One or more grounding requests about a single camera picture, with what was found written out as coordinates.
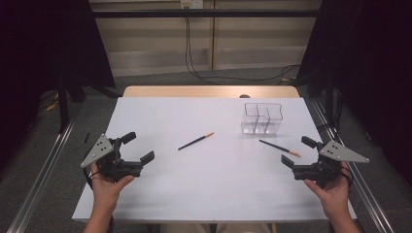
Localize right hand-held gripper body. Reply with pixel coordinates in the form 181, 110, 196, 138
292, 140, 370, 188

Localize black pencil with orange end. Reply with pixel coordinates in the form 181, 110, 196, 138
177, 131, 215, 151
258, 139, 302, 158

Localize clear plastic organizer box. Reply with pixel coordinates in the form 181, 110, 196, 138
240, 102, 284, 136

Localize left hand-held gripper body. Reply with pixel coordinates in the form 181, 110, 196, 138
80, 133, 144, 183

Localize black horizontal frame bar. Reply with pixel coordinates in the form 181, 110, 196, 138
91, 9, 321, 18

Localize yellow floor tape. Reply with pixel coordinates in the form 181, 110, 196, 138
45, 100, 60, 113

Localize black curtain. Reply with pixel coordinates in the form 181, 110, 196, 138
0, 0, 117, 169
295, 0, 412, 185

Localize black stand post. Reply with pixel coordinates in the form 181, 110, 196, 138
325, 69, 335, 125
57, 72, 70, 133

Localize black wall cables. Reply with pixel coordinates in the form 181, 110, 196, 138
184, 6, 302, 85

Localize white wall outlet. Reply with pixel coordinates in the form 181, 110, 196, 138
180, 0, 204, 10

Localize person's right hand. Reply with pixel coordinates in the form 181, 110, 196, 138
303, 160, 353, 221

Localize metal floor rail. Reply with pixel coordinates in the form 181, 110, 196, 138
310, 98, 395, 233
6, 105, 84, 233

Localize person's left hand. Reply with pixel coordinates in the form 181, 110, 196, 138
89, 161, 136, 212

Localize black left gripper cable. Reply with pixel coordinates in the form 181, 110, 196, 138
83, 166, 100, 190

